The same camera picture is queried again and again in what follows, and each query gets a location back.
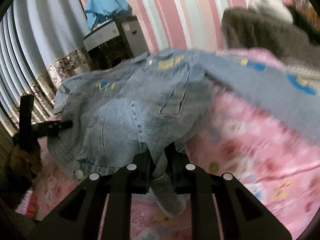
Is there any white folded garment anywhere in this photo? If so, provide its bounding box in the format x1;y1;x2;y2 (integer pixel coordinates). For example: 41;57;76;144
251;0;293;24

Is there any silver black water dispenser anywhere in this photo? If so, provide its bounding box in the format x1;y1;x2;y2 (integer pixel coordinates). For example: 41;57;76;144
84;16;149;70

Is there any blue denim jacket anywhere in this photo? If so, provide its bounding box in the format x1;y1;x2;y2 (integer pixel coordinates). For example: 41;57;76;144
48;48;319;215

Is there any pink floral bed sheet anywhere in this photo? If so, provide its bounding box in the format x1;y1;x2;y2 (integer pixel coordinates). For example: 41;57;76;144
15;48;320;240

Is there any dark brown blanket covered furniture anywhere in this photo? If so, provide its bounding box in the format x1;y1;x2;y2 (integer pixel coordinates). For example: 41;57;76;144
222;8;319;66

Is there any floral beige curtain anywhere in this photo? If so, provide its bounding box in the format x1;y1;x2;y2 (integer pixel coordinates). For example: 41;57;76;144
1;0;93;135

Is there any blue cloth cover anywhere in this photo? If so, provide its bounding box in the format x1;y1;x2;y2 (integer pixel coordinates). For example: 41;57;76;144
85;0;132;30

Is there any black garment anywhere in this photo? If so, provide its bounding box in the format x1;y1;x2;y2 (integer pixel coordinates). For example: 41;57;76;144
286;5;319;45

